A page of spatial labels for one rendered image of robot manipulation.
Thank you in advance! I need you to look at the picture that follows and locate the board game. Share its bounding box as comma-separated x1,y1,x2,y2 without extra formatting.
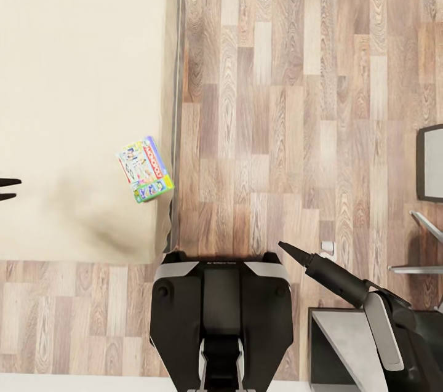
114,135,176,203

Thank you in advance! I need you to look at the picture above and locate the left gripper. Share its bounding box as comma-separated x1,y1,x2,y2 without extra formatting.
0,178,20,200

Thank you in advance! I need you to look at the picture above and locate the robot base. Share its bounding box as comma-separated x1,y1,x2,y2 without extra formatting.
150,251,293,392

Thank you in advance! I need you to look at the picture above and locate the robot trunk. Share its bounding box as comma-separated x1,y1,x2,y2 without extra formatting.
187,338,256,392

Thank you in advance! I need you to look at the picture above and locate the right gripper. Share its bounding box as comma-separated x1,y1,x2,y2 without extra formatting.
278,241,350,295

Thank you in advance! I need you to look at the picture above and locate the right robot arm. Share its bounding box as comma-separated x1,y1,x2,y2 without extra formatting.
278,241,443,392

